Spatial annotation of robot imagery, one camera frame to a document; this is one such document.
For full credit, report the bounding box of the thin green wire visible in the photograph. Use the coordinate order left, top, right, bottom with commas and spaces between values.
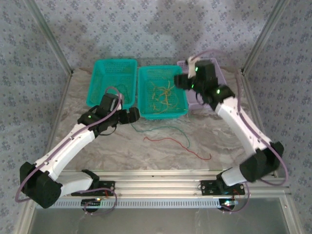
130, 121, 191, 150
113, 82, 129, 98

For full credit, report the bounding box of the teal perforated plastic basket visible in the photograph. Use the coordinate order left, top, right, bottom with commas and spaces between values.
86, 58, 138, 110
137, 65, 190, 120

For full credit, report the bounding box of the lilac perforated plastic basket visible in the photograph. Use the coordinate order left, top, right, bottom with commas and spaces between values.
176, 58, 226, 110

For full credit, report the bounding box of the black usb hub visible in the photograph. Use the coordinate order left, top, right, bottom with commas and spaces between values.
218, 198, 239, 211
81, 198, 102, 206

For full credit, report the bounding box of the grey metal sheet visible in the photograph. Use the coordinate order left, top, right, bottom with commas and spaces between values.
26, 197, 293, 234

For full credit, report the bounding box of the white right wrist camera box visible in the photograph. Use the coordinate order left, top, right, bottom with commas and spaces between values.
186, 56, 201, 79

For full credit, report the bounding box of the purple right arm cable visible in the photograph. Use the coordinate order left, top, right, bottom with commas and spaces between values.
190, 49, 290, 215

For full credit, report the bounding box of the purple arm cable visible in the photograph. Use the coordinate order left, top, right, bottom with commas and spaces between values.
190, 49, 290, 215
15, 86, 122, 216

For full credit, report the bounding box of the aluminium table side rail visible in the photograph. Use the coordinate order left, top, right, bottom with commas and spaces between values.
242, 72, 280, 178
36, 72, 74, 178

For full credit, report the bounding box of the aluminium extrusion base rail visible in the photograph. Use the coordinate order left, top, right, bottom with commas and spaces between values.
25, 170, 292, 197

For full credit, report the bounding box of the aluminium frame post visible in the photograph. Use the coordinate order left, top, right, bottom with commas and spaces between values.
242, 0, 291, 74
24, 0, 75, 75

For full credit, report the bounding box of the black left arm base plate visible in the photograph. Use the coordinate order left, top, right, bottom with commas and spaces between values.
71, 180, 116, 197

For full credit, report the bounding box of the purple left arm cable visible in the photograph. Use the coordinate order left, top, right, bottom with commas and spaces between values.
15, 86, 122, 216

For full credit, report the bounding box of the grey slotted cable duct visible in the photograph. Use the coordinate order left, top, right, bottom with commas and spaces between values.
52, 197, 221, 210

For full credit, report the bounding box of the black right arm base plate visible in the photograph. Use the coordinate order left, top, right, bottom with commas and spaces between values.
200, 180, 246, 195

